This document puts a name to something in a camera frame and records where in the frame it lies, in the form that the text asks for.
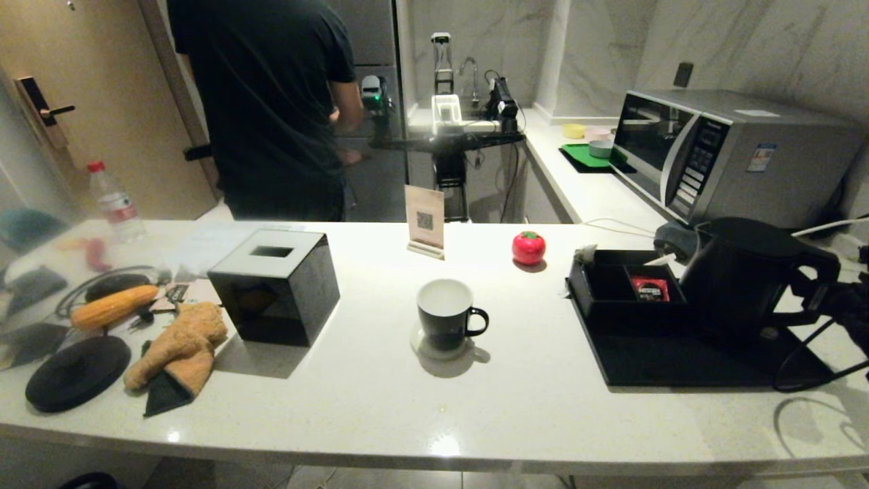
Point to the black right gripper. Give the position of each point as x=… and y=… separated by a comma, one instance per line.
x=857, y=316

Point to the black electric kettle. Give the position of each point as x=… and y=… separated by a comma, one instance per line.
x=740, y=282

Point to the silver microwave oven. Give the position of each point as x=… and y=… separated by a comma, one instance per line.
x=767, y=170

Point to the grey cloth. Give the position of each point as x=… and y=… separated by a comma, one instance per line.
x=672, y=239

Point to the white stick sachet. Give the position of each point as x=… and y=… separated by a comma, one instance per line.
x=660, y=259

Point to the black rectangular serving tray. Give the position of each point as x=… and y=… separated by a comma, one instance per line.
x=679, y=367

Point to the red coffee sachet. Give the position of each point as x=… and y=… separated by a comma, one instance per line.
x=650, y=288

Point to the black sachet holder box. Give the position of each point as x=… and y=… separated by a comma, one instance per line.
x=601, y=288

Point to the grey-green bowl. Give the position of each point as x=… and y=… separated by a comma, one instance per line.
x=600, y=149

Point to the pink bowl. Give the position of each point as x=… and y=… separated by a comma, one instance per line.
x=597, y=134

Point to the green cutting board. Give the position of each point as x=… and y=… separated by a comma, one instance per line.
x=584, y=156

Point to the green cutting mat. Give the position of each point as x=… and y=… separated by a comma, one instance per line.
x=577, y=168

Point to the yellow bowl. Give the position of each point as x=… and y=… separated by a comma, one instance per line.
x=574, y=131

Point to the red toy tomato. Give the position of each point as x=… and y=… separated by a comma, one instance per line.
x=528, y=248

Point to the black mug white inside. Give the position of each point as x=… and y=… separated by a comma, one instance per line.
x=445, y=326

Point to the black table column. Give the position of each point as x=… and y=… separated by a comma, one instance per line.
x=450, y=183

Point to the black background table top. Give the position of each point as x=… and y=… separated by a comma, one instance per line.
x=448, y=142

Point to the chrome faucet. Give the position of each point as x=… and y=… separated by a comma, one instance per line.
x=474, y=85

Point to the beige QR sign card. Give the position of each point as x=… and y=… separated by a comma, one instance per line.
x=425, y=217

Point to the white round coaster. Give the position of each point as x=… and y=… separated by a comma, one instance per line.
x=415, y=341

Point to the white plastic container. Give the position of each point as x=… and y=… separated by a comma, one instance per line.
x=447, y=112

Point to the grey device green light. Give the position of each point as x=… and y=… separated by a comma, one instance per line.
x=373, y=95

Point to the black cube tissue box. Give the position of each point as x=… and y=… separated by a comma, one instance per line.
x=285, y=299

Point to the person in black shirt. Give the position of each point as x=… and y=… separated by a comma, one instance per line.
x=271, y=102

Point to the paper card black label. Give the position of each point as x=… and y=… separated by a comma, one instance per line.
x=190, y=293

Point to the black power plug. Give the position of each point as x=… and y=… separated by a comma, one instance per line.
x=144, y=314

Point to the black oval object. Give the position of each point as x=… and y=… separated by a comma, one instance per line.
x=119, y=285

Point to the yellow toy corn cob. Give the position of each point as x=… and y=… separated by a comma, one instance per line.
x=115, y=307

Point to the clear water bottle red cap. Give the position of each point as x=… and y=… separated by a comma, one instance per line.
x=117, y=204

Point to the black round kettle base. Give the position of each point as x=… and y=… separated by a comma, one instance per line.
x=77, y=373

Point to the beige wooden door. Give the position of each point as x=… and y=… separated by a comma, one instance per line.
x=102, y=68

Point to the black rounded plastic object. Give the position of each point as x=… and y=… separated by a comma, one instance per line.
x=88, y=481

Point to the dark flat packet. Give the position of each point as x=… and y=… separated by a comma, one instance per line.
x=34, y=285

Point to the teal rounded object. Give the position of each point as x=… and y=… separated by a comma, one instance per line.
x=27, y=229

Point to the black door lock with lever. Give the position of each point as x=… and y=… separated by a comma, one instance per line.
x=41, y=112

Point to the dark wall switch plate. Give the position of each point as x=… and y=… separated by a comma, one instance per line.
x=683, y=75

